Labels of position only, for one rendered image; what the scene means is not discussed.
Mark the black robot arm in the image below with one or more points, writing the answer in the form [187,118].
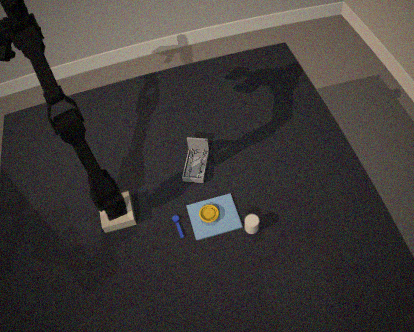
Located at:
[26,35]

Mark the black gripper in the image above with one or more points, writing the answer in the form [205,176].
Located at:
[4,28]

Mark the beige cylinder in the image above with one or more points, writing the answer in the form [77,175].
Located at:
[251,224]

